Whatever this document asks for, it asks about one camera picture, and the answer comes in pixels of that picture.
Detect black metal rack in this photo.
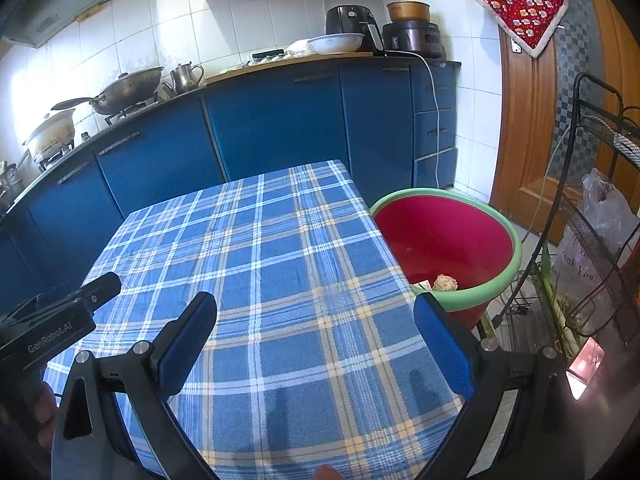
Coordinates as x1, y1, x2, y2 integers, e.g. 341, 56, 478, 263
492, 72, 640, 411

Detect metal pot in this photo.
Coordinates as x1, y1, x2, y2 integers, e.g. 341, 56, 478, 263
0, 160, 26, 211

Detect wooden door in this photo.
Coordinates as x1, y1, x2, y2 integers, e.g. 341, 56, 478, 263
489, 0, 640, 248

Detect white power cable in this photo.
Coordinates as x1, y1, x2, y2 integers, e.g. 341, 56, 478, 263
390, 50, 442, 188

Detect red floral quilted cloth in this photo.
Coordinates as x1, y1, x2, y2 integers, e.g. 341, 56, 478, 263
462, 0, 568, 58

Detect golden inner pot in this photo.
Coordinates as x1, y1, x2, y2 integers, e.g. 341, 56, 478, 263
386, 1, 432, 24

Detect red bucket with green rim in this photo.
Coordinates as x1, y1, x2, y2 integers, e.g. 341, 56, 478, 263
369, 187, 522, 331

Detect dark rice cooker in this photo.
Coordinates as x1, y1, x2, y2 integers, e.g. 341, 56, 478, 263
382, 21, 446, 59

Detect gas stove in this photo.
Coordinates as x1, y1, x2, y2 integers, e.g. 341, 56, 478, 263
37, 97, 161, 171

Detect metal kettle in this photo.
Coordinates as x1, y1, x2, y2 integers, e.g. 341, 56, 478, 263
165, 62, 206, 95

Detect blue plaid tablecloth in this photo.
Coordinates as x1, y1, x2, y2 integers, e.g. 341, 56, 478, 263
42, 160, 463, 480

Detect green onions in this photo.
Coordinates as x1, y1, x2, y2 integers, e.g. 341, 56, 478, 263
537, 255, 591, 356

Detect black air fryer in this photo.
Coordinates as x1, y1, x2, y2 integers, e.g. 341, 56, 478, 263
325, 5, 386, 56

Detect white cooking pot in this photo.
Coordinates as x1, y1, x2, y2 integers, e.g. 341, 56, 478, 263
22, 108, 76, 163

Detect pink box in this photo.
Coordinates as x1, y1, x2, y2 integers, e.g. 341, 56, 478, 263
566, 337, 606, 401

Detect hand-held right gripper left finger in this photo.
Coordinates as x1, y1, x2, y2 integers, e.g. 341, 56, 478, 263
51, 291, 218, 480

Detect white bowl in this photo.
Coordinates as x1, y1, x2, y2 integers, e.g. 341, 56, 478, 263
306, 33, 366, 55

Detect blue base cabinets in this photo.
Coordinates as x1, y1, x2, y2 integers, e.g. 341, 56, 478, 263
0, 60, 461, 311

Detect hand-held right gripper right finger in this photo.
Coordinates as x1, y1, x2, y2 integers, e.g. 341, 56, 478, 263
413, 292, 571, 480

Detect dark wok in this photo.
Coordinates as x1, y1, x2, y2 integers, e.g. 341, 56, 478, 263
51, 66, 165, 116

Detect person's left hand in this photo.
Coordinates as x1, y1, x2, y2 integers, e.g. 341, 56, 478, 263
31, 380, 60, 448

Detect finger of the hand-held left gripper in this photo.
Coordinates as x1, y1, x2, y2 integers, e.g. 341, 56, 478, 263
47, 271, 122, 312

